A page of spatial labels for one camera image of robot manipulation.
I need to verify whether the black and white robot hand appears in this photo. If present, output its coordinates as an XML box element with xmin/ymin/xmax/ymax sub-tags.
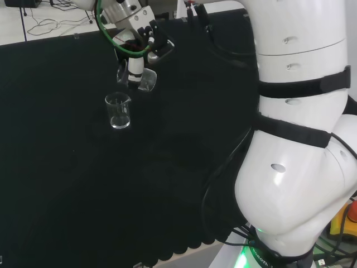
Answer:
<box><xmin>115</xmin><ymin>18</ymin><xmax>176</xmax><ymax>92</ymax></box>

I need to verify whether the large clear glass beaker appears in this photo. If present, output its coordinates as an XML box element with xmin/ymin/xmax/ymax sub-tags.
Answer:
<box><xmin>116</xmin><ymin>61</ymin><xmax>158</xmax><ymax>93</ymax></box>

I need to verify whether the small clear glass beaker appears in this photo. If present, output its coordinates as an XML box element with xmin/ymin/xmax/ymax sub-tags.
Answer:
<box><xmin>104</xmin><ymin>92</ymin><xmax>132</xmax><ymax>130</ymax></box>

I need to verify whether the black bench cloth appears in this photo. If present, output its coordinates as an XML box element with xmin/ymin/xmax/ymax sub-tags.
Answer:
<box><xmin>0</xmin><ymin>8</ymin><xmax>262</xmax><ymax>266</ymax></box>

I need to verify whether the yellow stop button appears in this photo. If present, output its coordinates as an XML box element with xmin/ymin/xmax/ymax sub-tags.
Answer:
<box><xmin>328</xmin><ymin>197</ymin><xmax>357</xmax><ymax>241</ymax></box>

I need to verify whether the green cable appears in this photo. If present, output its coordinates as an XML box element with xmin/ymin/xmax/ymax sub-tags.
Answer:
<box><xmin>94</xmin><ymin>0</ymin><xmax>153</xmax><ymax>54</ymax></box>

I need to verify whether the black cable with connectors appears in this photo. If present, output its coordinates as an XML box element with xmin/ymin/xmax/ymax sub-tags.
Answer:
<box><xmin>186</xmin><ymin>0</ymin><xmax>256</xmax><ymax>69</ymax></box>

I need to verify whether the black cable bundle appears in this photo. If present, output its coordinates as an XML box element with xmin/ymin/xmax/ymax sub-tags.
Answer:
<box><xmin>201</xmin><ymin>122</ymin><xmax>282</xmax><ymax>262</ymax></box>

